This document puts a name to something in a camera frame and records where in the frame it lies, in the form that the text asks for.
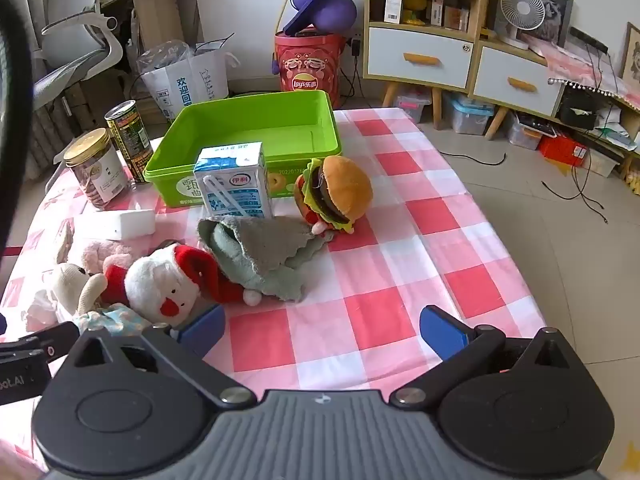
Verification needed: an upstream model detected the pink plush toy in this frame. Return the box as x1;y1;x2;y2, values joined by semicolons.
81;240;133;276

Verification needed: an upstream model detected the red box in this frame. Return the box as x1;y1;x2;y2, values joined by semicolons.
537;132;588;163

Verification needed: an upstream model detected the black yellow drink can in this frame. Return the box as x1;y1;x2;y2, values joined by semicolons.
104;100;154;184

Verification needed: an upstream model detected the blue white milk carton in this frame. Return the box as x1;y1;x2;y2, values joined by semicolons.
193;141;275;221

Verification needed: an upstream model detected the pink checkered tablecloth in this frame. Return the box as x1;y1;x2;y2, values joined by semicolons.
0;107;546;480

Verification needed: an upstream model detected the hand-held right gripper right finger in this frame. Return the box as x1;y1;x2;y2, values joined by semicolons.
389;305;588;408

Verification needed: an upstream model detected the low white drawer cabinet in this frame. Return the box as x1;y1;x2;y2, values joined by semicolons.
470;40;566;141

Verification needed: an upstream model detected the cardboard box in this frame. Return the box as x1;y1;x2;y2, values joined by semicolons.
132;0;196;53

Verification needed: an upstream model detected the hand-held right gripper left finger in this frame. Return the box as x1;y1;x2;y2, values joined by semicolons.
52;304;258;408

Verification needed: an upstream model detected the white sponge block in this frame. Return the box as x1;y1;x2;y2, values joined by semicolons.
75;208;156;241

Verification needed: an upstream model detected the clear plastic bag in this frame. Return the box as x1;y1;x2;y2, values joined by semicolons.
137;40;193;76

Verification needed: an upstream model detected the black floor cable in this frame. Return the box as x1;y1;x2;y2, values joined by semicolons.
440;150;507;167
542;150;610;225

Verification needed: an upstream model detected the gold-lidded cookie jar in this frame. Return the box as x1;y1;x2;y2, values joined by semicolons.
63;128;127;211

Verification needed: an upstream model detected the santa plush toy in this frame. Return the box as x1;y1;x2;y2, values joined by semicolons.
102;242;261;328

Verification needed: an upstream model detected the clear storage box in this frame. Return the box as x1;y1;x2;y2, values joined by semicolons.
395;85;433;123
442;92;496;136

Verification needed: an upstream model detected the cream rabbit doll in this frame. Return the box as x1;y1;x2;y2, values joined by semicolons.
47;262;151;336

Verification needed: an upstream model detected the hamburger plush toy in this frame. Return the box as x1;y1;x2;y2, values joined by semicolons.
294;155;374;235

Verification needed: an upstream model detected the green plastic bin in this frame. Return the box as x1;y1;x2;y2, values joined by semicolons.
143;91;344;209

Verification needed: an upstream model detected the brown picture frame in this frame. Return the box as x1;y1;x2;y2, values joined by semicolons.
620;22;640;93

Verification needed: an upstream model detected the black picture frame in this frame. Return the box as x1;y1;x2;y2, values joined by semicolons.
520;0;575;48

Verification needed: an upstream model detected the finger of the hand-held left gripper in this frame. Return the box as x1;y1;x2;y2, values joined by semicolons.
0;321;81;363

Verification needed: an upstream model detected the purple bounce ball toy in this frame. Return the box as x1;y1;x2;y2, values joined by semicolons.
282;0;359;36

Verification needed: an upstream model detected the grey-green towel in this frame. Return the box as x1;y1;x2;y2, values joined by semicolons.
196;215;328;303

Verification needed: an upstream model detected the small white desk fan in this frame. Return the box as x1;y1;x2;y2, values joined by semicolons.
495;0;546;51

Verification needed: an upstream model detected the white paper bag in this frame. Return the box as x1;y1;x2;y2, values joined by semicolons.
140;42;236;121

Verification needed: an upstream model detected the tall yellow shelf cabinet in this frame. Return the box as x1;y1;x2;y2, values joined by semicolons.
363;0;488;128

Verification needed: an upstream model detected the black box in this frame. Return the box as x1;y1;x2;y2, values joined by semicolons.
557;87;601;128

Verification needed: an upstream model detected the red snack bucket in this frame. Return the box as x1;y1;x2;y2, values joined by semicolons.
273;30;347;111

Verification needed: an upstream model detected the pink lace cloth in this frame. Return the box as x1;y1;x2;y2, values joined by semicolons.
530;35;640;111

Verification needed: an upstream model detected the grey office chair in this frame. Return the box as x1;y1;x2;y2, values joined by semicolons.
30;0;126;111

